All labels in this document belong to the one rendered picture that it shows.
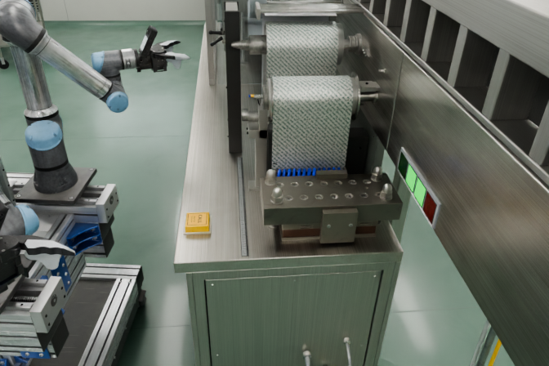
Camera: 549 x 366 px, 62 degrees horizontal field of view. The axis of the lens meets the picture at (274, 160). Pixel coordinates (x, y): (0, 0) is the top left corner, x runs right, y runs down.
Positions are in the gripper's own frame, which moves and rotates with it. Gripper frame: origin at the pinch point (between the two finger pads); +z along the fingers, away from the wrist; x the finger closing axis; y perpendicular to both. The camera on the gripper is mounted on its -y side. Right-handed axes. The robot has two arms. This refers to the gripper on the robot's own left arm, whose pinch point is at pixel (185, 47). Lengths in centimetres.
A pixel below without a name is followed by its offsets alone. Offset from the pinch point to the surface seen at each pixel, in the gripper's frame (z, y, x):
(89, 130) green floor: -42, 149, -175
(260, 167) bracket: 9, 17, 60
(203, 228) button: -15, 22, 75
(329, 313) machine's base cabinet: 17, 45, 102
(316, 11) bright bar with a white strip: 34, -27, 39
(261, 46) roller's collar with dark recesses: 16.5, -15.2, 36.6
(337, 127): 28, -4, 72
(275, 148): 10, 4, 67
